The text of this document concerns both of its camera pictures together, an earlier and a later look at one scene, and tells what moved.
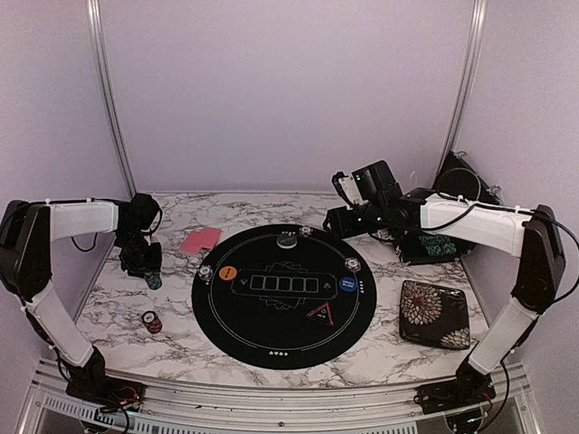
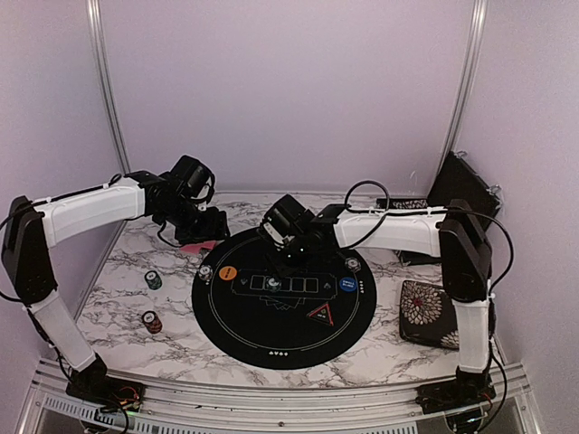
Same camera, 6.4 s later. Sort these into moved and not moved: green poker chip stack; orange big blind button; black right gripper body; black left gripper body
Moved: black right gripper body; black left gripper body
Not moved: green poker chip stack; orange big blind button
